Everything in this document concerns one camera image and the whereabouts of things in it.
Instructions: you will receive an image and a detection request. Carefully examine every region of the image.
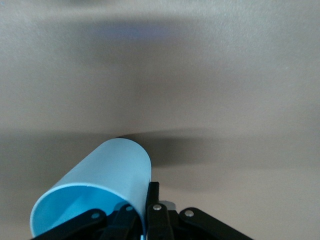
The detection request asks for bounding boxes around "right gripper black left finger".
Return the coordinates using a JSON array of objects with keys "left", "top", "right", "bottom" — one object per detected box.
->
[{"left": 32, "top": 203, "right": 145, "bottom": 240}]

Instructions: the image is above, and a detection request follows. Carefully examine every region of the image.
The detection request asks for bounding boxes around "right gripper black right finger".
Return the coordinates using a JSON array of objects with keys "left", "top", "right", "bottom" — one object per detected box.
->
[{"left": 146, "top": 181, "right": 253, "bottom": 240}]

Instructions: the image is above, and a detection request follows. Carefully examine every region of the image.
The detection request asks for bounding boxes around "blue plastic cup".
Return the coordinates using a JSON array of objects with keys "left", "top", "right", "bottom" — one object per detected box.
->
[{"left": 29, "top": 137, "right": 153, "bottom": 239}]

